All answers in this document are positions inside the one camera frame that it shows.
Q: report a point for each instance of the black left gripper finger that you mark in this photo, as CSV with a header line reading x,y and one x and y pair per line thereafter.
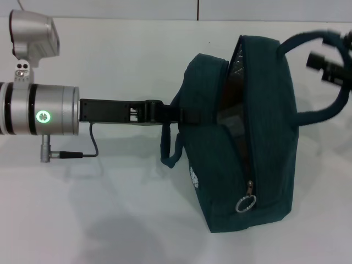
x,y
187,115

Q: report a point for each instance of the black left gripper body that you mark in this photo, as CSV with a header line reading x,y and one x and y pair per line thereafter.
x,y
110,111

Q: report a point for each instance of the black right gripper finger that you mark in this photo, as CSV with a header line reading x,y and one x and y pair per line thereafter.
x,y
316,61
334,37

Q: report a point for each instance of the dark teal fabric lunch bag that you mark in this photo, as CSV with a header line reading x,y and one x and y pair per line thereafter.
x,y
264,137

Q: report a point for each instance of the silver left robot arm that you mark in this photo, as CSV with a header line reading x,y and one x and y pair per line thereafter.
x,y
27,110

